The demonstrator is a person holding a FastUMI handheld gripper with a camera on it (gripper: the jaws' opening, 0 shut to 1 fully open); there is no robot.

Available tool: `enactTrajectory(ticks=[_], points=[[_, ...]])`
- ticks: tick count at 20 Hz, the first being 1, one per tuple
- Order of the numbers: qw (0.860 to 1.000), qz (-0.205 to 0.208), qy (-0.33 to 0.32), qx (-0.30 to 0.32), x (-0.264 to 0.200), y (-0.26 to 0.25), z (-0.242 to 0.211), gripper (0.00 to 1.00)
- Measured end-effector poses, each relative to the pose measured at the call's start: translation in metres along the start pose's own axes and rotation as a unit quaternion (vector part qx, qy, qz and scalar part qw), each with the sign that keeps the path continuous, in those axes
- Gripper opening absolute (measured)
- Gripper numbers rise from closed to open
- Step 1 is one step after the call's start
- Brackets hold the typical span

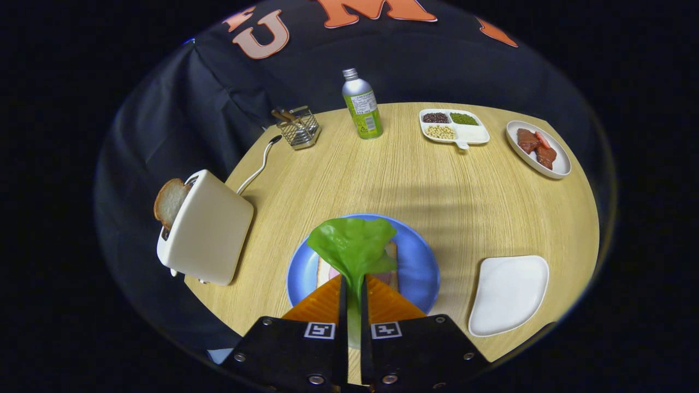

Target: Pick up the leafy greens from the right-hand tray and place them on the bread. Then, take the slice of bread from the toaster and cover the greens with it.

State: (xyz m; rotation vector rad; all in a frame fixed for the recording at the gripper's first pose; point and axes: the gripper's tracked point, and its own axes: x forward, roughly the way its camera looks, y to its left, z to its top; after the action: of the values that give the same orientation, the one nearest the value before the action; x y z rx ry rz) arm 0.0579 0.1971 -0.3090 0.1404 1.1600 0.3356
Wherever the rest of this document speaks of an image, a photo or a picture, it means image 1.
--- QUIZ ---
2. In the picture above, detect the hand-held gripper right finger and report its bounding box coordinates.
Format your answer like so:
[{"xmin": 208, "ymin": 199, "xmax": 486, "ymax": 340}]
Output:
[{"xmin": 359, "ymin": 275, "xmax": 492, "ymax": 393}]

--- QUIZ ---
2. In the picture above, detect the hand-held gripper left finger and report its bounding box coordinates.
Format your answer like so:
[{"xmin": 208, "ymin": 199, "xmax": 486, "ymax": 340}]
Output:
[{"xmin": 221, "ymin": 275, "xmax": 350, "ymax": 393}]

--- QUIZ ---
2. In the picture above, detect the green lettuce leaf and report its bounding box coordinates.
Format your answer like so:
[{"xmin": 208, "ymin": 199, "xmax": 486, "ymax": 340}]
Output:
[{"xmin": 306, "ymin": 217, "xmax": 398, "ymax": 350}]

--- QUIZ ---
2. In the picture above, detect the toasted bread slice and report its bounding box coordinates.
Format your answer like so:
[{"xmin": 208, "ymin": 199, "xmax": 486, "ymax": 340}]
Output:
[{"xmin": 153, "ymin": 178, "xmax": 193, "ymax": 231}]

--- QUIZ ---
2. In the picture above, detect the bread slice with ham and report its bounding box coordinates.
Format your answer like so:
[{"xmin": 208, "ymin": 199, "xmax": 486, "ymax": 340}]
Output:
[{"xmin": 317, "ymin": 243, "xmax": 399, "ymax": 290}]

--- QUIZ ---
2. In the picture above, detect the blue plate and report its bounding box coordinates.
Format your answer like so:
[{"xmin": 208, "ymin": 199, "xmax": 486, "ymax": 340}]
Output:
[{"xmin": 287, "ymin": 213, "xmax": 441, "ymax": 315}]

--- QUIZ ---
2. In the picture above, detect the white curved plate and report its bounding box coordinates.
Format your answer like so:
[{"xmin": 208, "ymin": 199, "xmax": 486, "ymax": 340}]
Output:
[{"xmin": 468, "ymin": 255, "xmax": 550, "ymax": 337}]

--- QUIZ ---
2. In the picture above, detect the white toaster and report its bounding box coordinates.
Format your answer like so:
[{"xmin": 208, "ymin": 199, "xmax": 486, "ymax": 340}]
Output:
[{"xmin": 157, "ymin": 169, "xmax": 255, "ymax": 287}]

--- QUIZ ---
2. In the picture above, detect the silver and green bottle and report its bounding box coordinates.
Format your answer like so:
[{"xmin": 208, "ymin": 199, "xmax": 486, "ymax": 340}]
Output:
[{"xmin": 342, "ymin": 68, "xmax": 384, "ymax": 140}]

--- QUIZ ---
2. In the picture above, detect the white divided dish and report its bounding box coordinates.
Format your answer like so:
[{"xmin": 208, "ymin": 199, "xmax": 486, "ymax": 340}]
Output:
[{"xmin": 419, "ymin": 108, "xmax": 490, "ymax": 150}]

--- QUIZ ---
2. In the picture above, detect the brown meat slice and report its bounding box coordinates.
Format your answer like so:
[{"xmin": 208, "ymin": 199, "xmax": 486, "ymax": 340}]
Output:
[
  {"xmin": 536, "ymin": 145, "xmax": 558, "ymax": 170},
  {"xmin": 517, "ymin": 128, "xmax": 541, "ymax": 154}
]

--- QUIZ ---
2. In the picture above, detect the white oval plate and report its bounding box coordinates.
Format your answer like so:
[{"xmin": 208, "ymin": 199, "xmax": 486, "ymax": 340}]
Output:
[{"xmin": 506, "ymin": 120, "xmax": 572, "ymax": 180}]

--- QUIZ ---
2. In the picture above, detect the black backdrop cloth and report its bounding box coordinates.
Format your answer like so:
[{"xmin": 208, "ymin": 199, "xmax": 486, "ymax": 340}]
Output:
[{"xmin": 96, "ymin": 0, "xmax": 601, "ymax": 355}]

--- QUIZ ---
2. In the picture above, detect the white toaster cable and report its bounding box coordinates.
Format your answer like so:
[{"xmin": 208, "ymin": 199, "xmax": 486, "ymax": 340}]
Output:
[{"xmin": 236, "ymin": 135, "xmax": 283, "ymax": 195}]

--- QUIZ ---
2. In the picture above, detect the metal wire basket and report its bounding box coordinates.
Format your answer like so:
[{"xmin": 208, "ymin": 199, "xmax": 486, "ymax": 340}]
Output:
[{"xmin": 271, "ymin": 106, "xmax": 321, "ymax": 151}]

